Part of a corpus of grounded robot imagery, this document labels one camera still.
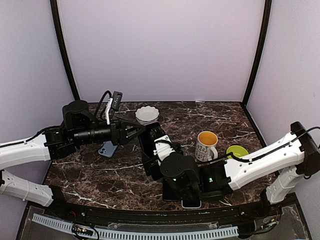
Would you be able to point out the light blue phone case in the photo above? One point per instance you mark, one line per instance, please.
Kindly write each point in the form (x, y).
(108, 149)

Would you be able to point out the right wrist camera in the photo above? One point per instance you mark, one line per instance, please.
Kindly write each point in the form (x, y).
(164, 147)

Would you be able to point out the white fluted ceramic bowl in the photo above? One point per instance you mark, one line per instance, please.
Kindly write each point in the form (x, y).
(147, 114)

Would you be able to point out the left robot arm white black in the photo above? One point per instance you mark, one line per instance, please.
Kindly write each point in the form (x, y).
(79, 127)

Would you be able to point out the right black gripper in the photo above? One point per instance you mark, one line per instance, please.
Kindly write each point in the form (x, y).
(150, 168)

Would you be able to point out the white slotted cable duct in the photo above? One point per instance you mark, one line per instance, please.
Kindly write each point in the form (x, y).
(117, 231)

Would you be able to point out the lime green bowl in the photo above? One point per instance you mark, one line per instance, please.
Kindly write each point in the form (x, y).
(237, 150)

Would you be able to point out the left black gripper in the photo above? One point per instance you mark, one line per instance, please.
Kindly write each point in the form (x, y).
(119, 132)

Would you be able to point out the light blue smartphone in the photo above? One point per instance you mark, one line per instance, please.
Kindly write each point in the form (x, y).
(191, 204)

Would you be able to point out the black front rail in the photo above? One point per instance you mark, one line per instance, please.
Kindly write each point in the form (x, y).
(222, 215)

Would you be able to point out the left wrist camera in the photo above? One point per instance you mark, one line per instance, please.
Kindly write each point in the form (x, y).
(111, 107)

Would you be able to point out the left black frame post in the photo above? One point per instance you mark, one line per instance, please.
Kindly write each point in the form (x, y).
(63, 48)

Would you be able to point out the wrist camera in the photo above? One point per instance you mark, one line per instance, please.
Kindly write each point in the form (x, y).
(164, 147)
(111, 107)

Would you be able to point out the purple smartphone dark screen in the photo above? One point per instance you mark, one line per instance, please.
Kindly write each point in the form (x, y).
(168, 195)

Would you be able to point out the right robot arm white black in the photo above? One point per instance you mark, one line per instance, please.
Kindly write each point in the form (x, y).
(209, 176)

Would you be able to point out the white patterned mug yellow inside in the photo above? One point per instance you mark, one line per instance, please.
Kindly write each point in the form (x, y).
(205, 149)

